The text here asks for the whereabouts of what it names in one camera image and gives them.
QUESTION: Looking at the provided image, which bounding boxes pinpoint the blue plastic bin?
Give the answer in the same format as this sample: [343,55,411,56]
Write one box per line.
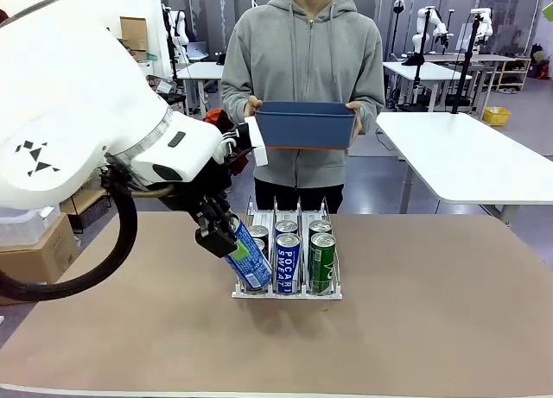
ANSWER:
[253,100,363,151]

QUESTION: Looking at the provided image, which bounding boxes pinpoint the blue Pocari Sweat can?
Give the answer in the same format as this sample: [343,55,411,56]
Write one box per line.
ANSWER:
[223,218,274,289]
[274,219,300,239]
[274,232,302,294]

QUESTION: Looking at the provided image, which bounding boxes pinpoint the black bag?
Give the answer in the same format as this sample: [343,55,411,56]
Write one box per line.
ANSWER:
[162,91,188,111]

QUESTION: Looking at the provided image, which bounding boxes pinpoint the person's left hand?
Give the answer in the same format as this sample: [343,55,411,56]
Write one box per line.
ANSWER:
[345,102,364,147]

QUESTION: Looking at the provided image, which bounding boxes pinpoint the black camera stand pole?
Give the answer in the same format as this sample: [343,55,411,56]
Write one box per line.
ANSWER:
[397,8,434,113]
[451,9,487,115]

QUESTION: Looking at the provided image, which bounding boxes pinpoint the person's left forearm grey sleeve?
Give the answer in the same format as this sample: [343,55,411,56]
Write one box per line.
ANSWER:
[358,82,386,134]

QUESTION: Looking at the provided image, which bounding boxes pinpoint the flat packaged item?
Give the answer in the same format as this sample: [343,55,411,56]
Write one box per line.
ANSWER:
[144,74,178,95]

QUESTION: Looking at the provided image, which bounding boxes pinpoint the large cardboard box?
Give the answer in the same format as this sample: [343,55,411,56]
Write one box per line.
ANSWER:
[0,212,82,306]

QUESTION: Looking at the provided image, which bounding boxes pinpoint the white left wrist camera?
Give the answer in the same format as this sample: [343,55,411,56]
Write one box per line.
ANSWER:
[243,116,270,167]

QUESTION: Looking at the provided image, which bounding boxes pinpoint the grey open laptop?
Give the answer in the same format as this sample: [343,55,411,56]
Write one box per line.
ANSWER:
[186,41,209,62]

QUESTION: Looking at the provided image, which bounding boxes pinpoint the wooden shelf table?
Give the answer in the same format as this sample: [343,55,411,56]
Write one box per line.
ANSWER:
[425,54,532,92]

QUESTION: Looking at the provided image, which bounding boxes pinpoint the large white table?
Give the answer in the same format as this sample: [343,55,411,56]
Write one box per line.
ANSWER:
[374,111,553,226]

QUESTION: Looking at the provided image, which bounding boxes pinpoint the red orange jacket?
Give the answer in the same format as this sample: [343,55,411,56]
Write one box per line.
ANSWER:
[202,108,250,177]

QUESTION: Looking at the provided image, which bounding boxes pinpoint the person's right forearm grey sleeve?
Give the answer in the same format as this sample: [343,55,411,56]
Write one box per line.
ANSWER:
[220,80,254,123]

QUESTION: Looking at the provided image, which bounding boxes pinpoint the black wire shelf cart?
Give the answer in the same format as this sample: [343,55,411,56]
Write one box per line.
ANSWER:
[60,186,113,235]

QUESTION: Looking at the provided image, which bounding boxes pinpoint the person's right hand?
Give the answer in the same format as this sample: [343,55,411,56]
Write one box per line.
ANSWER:
[243,95,264,118]

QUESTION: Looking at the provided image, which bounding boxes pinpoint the clear can rack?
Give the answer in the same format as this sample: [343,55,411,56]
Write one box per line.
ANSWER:
[232,194,346,300]

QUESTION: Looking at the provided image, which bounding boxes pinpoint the stacked cardboard boxes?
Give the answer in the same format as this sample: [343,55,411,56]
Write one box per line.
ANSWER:
[119,16,150,78]

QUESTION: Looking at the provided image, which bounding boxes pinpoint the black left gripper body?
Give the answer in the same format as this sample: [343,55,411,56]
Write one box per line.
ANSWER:
[162,154,237,220]

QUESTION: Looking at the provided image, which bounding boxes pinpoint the clear plastic storage box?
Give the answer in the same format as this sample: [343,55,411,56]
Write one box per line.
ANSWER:
[0,205,61,248]

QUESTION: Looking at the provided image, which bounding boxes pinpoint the yellow plastic crate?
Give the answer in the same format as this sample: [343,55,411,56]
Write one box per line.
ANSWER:
[482,106,512,127]

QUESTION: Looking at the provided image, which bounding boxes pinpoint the person in grey hoodie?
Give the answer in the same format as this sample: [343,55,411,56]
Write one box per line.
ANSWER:
[219,0,386,216]

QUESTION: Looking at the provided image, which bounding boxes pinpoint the white background table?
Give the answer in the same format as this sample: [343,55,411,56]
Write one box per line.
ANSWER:
[382,60,476,110]
[175,60,226,117]

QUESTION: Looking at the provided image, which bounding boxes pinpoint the green Chilsung cider can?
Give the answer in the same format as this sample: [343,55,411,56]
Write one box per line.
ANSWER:
[308,219,334,237]
[308,232,337,295]

